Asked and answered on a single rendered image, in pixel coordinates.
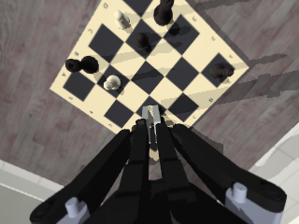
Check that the white pawn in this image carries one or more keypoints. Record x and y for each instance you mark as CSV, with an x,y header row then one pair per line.
x,y
121,19

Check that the cream and black chessboard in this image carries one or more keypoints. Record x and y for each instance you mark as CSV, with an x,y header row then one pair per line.
x,y
172,71

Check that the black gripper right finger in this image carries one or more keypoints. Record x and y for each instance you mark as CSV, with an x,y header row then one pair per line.
x,y
252,198

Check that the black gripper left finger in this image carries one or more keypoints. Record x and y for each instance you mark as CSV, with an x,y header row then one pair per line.
x,y
75,202

